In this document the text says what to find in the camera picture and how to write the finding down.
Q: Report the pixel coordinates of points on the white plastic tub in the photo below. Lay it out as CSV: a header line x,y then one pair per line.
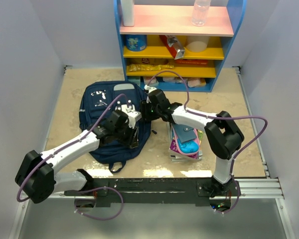
x,y
196,43

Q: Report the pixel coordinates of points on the orange flat box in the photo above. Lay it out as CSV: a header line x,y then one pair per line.
x,y
199,62

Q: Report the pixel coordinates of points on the blue round can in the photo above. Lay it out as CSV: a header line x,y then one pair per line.
x,y
136,43

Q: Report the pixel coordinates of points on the navy blue backpack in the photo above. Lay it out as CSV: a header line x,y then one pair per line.
x,y
98,106

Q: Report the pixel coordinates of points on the aluminium frame rail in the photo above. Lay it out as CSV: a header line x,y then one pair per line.
x,y
260,188

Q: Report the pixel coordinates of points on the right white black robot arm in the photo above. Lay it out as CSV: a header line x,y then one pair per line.
x,y
224,136

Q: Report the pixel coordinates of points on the green sponge pack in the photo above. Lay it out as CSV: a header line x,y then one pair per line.
x,y
134,80

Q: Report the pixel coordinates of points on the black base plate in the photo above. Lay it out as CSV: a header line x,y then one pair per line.
x,y
197,191

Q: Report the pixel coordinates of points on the white cylinder bottle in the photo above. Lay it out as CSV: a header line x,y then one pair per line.
x,y
128,12

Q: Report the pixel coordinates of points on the teal wallet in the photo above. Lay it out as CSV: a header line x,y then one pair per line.
x,y
184,133

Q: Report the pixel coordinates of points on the yellow snack bag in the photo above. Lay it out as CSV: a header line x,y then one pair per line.
x,y
149,67

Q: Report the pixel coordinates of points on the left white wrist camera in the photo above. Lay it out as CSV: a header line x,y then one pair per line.
x,y
129,108

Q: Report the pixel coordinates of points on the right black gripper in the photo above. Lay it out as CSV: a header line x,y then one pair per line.
x,y
145,116

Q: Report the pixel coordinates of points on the red silver snack box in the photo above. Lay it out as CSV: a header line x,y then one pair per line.
x,y
173,45

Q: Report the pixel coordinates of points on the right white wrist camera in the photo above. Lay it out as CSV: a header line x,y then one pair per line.
x,y
148,89

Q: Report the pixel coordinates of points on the orange pink sponge pack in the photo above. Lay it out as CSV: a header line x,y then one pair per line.
x,y
196,82

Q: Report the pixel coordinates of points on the pink blue pencil case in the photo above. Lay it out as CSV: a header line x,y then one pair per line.
x,y
188,148

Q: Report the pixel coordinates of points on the blue shelf unit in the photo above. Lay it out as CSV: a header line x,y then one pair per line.
x,y
222,26

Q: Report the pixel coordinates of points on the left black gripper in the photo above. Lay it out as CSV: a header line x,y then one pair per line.
x,y
132,141

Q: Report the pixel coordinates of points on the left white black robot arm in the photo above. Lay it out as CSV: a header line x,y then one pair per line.
x,y
39,174

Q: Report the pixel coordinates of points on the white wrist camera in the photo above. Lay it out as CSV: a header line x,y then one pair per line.
x,y
148,89
129,108

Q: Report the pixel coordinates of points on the clear plastic water bottle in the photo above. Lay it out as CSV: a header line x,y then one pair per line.
x,y
200,12

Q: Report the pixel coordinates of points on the stack of books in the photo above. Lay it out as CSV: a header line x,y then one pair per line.
x,y
176,157

